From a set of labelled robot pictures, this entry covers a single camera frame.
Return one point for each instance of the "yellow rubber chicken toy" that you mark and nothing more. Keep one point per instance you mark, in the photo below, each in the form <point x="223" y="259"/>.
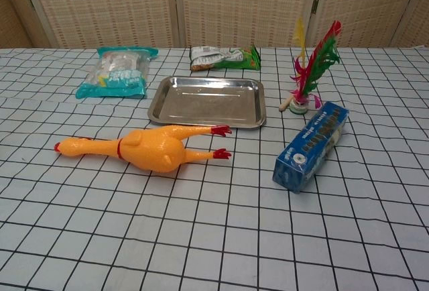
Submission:
<point x="151" y="150"/>

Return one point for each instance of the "stainless steel tray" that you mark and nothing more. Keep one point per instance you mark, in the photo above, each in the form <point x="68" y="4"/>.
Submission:
<point x="207" y="103"/>

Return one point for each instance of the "small wooden stick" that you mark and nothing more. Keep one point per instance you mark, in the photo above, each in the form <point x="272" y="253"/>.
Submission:
<point x="284" y="106"/>

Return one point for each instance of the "green white snack bag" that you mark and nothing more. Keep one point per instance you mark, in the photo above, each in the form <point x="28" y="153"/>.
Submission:
<point x="231" y="58"/>

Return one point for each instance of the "colourful feather shuttlecock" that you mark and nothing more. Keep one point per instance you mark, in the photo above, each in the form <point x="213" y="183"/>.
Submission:
<point x="298" y="106"/>

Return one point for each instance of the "blue rectangular box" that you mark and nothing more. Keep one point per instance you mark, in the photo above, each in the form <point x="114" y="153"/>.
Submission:
<point x="311" y="147"/>

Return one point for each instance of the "white black grid tablecloth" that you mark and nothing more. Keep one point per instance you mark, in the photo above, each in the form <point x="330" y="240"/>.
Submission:
<point x="214" y="237"/>

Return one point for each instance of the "teal clear snack bag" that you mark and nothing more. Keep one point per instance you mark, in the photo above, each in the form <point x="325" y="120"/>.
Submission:
<point x="114" y="78"/>

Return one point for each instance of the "metal screen hinge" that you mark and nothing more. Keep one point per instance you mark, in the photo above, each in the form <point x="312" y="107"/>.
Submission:
<point x="315" y="4"/>

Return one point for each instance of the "woven beige folding screen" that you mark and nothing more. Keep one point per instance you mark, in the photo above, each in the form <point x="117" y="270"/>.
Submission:
<point x="100" y="2"/>

